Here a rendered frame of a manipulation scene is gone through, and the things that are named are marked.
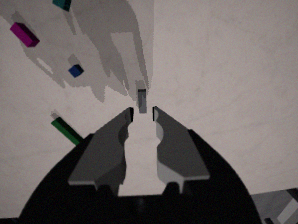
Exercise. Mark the turquoise rod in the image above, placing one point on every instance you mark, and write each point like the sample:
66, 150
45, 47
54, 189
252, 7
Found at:
63, 4

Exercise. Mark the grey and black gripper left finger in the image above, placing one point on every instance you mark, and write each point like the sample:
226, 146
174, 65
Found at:
97, 160

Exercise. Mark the magenta rod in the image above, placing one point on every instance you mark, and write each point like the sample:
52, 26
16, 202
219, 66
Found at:
24, 34

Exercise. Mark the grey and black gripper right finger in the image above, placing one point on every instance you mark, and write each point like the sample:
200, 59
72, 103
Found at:
184, 157

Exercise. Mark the small blue cube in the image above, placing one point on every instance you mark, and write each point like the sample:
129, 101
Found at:
76, 70

